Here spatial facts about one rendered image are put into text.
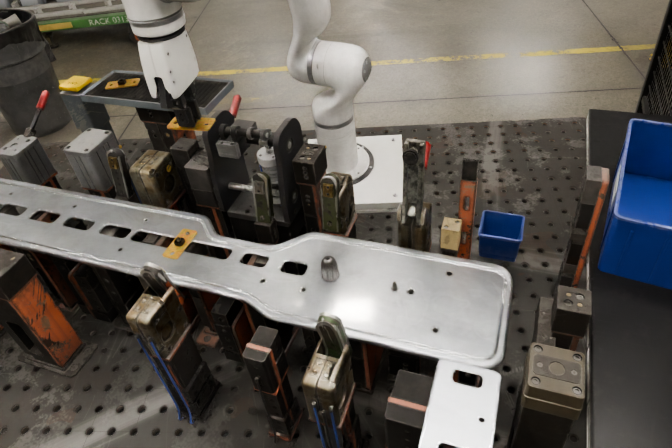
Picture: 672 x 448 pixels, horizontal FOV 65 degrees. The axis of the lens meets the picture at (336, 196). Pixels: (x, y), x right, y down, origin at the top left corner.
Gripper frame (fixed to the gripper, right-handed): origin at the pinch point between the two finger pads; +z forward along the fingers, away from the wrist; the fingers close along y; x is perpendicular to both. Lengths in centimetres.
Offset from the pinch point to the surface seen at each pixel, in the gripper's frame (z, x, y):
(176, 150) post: 20.6, -16.0, -15.1
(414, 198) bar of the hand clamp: 19.6, 40.0, -3.7
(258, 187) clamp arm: 21.7, 7.2, -5.8
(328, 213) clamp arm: 27.0, 22.0, -5.2
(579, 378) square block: 23, 67, 28
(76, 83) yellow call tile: 14, -52, -33
